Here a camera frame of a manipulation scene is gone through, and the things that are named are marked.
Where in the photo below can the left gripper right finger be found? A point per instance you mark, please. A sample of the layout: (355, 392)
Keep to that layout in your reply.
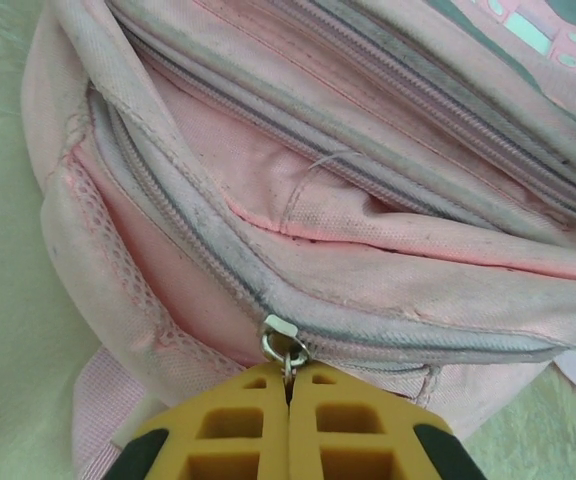
(308, 450)

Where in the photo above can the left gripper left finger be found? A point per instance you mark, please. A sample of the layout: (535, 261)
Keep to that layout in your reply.
(238, 450)

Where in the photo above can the pink student backpack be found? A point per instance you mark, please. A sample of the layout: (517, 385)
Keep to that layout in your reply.
(318, 200)

